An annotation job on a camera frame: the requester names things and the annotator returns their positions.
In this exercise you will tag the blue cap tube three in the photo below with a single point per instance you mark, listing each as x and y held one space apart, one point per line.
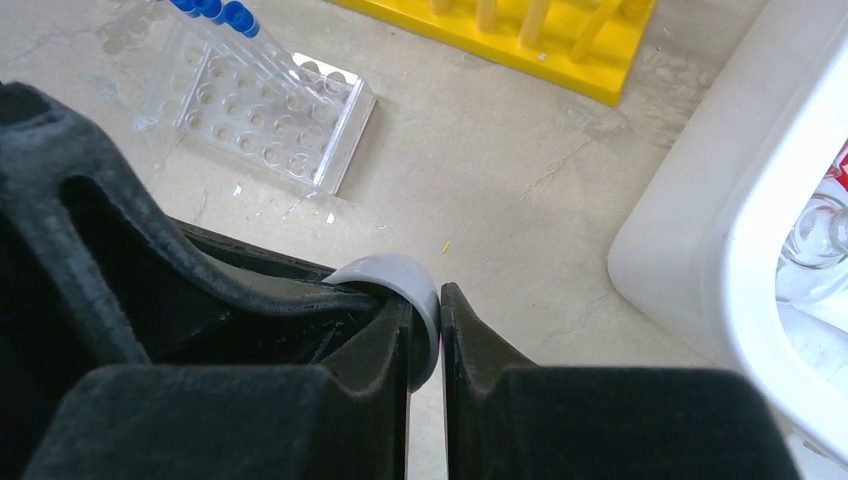
260 45

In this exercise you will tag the red nozzle wash bottle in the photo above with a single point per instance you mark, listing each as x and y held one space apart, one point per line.
837 172

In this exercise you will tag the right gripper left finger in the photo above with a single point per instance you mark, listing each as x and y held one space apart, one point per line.
342 418

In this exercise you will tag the clear tube rack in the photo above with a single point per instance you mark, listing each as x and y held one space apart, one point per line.
211 97

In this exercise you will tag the blue cap tube two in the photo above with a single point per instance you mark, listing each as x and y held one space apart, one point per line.
210 9

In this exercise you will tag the white plastic bin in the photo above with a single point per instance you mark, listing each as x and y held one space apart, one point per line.
699 251

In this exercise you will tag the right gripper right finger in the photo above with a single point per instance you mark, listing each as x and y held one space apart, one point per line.
509 418

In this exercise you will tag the blue cap tube one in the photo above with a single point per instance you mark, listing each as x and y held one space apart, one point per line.
186 7

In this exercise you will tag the glass conical flask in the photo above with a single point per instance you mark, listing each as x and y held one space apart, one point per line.
812 265

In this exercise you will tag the yellow test tube rack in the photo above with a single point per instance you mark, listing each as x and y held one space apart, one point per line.
585 46

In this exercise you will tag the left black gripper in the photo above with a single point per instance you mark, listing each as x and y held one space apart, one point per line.
95 274

